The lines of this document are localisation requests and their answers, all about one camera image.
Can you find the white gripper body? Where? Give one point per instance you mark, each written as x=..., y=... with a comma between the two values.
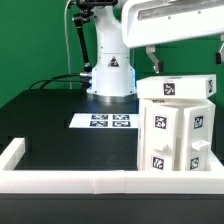
x=152, y=22

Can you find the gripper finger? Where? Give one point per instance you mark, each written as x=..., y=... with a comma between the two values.
x=219, y=56
x=158, y=65

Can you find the white cabinet top block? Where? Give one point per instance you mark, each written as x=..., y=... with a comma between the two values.
x=177, y=87

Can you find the white cabinet body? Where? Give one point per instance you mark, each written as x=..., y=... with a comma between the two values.
x=179, y=104

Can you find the white cabinet door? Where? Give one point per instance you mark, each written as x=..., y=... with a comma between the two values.
x=195, y=143
x=160, y=137

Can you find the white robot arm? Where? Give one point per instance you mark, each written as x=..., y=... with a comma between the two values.
x=112, y=78

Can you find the white marker sheet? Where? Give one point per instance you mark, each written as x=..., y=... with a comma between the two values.
x=98, y=120

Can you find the white U-shaped fence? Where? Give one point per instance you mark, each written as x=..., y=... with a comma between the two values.
x=210, y=181

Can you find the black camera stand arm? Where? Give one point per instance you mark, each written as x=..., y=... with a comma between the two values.
x=84, y=16

